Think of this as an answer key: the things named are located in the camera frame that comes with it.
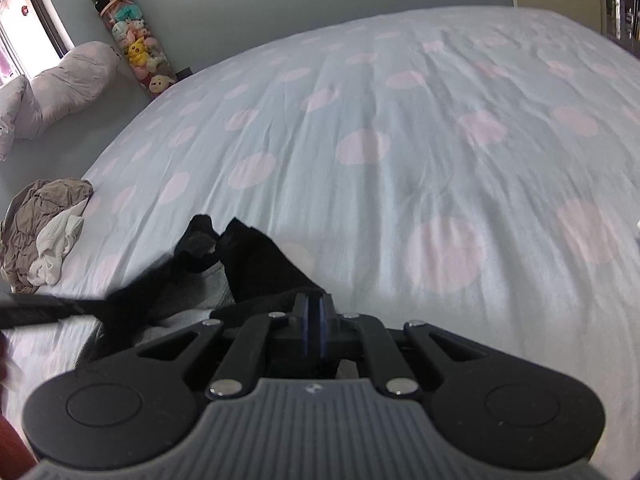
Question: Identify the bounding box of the grey black raglan shirt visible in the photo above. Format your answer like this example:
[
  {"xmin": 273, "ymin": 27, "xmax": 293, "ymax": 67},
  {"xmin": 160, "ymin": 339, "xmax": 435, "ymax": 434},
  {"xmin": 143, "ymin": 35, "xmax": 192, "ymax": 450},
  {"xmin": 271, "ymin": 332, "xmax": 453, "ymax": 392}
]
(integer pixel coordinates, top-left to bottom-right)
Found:
[{"xmin": 1, "ymin": 214, "xmax": 324, "ymax": 364}]

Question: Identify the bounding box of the red sleeve of operator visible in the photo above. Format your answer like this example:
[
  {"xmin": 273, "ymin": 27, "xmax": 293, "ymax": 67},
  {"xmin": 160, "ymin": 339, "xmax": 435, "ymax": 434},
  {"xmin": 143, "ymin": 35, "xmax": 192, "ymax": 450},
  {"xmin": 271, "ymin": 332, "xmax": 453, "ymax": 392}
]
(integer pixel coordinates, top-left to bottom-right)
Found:
[{"xmin": 0, "ymin": 335, "xmax": 37, "ymax": 480}]

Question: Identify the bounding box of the white crumpled garment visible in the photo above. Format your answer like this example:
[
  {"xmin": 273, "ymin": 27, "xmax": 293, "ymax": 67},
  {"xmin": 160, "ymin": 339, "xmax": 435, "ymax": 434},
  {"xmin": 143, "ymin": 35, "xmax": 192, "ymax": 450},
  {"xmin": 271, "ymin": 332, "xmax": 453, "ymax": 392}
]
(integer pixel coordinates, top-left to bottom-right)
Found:
[{"xmin": 27, "ymin": 198, "xmax": 89, "ymax": 287}]

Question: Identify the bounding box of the brown crumpled garment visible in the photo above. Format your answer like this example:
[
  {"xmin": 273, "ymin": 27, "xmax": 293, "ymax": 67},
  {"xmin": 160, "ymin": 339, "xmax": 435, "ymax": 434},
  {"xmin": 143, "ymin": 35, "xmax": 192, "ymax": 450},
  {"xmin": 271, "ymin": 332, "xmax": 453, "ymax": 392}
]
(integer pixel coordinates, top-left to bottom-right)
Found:
[{"xmin": 1, "ymin": 178, "xmax": 93, "ymax": 294}]

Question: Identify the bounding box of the blue pink-dotted bed sheet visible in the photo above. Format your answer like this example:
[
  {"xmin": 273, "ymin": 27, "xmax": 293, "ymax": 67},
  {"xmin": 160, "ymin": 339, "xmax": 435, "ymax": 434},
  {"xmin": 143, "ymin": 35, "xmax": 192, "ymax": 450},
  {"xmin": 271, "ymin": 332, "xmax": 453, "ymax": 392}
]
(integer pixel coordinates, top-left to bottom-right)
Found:
[{"xmin": 6, "ymin": 8, "xmax": 639, "ymax": 479}]

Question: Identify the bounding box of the pink rolled duvet pillow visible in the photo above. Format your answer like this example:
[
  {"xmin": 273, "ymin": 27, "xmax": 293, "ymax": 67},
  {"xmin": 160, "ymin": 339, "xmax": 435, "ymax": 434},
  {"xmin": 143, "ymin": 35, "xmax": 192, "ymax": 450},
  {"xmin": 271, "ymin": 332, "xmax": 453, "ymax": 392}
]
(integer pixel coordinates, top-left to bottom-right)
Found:
[{"xmin": 1, "ymin": 41, "xmax": 122, "ymax": 159}]

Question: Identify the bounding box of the clear tube of plush toys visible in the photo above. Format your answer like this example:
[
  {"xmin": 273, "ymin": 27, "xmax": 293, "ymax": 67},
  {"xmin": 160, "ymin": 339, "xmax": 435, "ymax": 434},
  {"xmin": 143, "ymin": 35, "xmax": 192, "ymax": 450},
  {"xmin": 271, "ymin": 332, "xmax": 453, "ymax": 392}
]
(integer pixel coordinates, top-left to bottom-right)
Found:
[{"xmin": 99, "ymin": 0, "xmax": 177, "ymax": 99}]

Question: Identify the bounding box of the dark bookshelf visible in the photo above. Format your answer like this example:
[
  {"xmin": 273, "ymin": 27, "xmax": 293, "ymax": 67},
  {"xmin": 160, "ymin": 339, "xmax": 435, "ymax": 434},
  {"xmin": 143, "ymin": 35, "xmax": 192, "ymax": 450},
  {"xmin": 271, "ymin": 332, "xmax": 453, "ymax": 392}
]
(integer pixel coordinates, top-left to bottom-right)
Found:
[{"xmin": 604, "ymin": 0, "xmax": 639, "ymax": 58}]

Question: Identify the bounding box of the window with dark frame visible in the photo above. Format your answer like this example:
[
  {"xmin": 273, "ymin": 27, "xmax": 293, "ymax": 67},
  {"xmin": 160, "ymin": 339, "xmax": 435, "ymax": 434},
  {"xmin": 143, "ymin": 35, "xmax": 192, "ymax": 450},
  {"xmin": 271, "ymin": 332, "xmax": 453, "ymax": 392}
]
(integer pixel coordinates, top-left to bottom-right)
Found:
[{"xmin": 0, "ymin": 0, "xmax": 73, "ymax": 84}]

